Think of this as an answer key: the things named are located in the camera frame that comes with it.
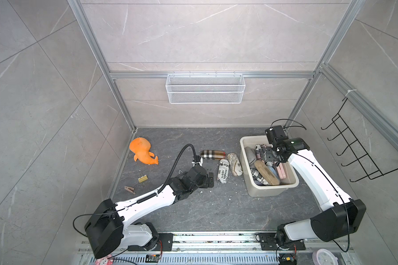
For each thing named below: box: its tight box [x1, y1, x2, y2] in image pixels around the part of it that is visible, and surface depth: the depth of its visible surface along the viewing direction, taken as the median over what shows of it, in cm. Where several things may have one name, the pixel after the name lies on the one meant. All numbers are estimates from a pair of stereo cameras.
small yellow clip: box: [137, 174, 149, 184], surface depth 95 cm
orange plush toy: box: [129, 136, 160, 165], surface depth 102 cm
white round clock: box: [312, 248, 339, 265], surface depth 69 cm
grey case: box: [244, 146, 257, 164], surface depth 85 cm
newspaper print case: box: [217, 158, 231, 184], surface depth 96 cm
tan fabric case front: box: [253, 160, 280, 185], surface depth 81 cm
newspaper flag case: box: [254, 144, 263, 161], surface depth 93 cm
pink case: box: [276, 162, 287, 180], surface depth 81 cm
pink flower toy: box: [95, 257, 114, 265], surface depth 67 cm
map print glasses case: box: [227, 152, 243, 177], surface depth 99 cm
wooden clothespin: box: [124, 185, 136, 195], surface depth 92 cm
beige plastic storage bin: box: [239, 135, 300, 198], surface depth 83 cm
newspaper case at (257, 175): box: [249, 168, 270, 185], surface depth 83 cm
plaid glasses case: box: [200, 150, 227, 159], surface depth 103 cm
